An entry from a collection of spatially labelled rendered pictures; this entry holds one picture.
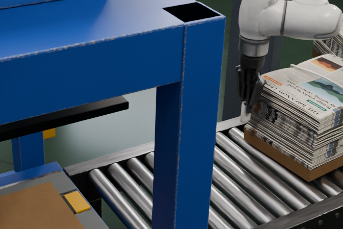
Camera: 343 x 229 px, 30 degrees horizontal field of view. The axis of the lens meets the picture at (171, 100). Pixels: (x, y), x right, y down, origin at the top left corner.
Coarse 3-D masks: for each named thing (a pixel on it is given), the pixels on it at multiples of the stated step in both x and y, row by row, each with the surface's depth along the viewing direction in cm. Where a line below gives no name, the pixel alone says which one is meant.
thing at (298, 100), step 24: (288, 72) 204; (264, 96) 196; (288, 96) 189; (312, 96) 190; (336, 96) 191; (264, 120) 200; (288, 120) 191; (312, 120) 182; (336, 120) 185; (288, 144) 194; (312, 144) 186; (336, 144) 192; (312, 168) 189
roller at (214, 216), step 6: (150, 156) 200; (144, 162) 202; (150, 162) 199; (150, 168) 199; (210, 210) 178; (210, 216) 176; (216, 216) 175; (210, 222) 175; (216, 222) 174; (222, 222) 173; (210, 228) 175; (216, 228) 173; (222, 228) 172; (228, 228) 171
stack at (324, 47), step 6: (342, 24) 298; (342, 30) 293; (336, 36) 292; (342, 36) 286; (318, 42) 311; (324, 42) 306; (330, 42) 299; (336, 42) 292; (342, 42) 287; (318, 48) 311; (324, 48) 305; (330, 48) 298; (336, 48) 293; (342, 48) 287; (324, 54) 305; (336, 54) 294; (342, 54) 288
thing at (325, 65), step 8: (320, 56) 216; (328, 56) 216; (336, 56) 217; (304, 64) 210; (312, 64) 210; (320, 64) 210; (328, 64) 210; (336, 64) 210; (320, 72) 205; (328, 72) 205; (336, 72) 205; (336, 80) 201
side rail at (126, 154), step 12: (228, 120) 222; (216, 132) 215; (144, 144) 206; (108, 156) 199; (120, 156) 199; (132, 156) 200; (144, 156) 202; (72, 168) 192; (84, 168) 193; (96, 168) 194; (72, 180) 190; (84, 180) 193; (84, 192) 195; (96, 192) 198
